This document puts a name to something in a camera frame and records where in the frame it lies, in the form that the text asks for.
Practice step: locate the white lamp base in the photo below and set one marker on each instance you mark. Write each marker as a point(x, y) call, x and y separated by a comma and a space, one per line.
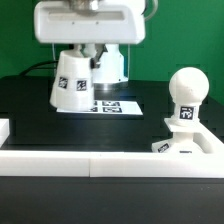
point(182, 140)

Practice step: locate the white lamp shade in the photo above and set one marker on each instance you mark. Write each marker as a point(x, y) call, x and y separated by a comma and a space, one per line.
point(73, 88)

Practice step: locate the white lamp bulb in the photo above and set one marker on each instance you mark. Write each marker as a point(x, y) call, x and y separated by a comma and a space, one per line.
point(188, 87)

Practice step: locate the white marker sheet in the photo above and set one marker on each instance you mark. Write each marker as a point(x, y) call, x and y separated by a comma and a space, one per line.
point(116, 107)

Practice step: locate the white border frame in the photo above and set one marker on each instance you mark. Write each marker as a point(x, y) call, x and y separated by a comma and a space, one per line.
point(209, 164)

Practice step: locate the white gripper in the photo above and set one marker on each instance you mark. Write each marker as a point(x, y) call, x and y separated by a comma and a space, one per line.
point(114, 22)

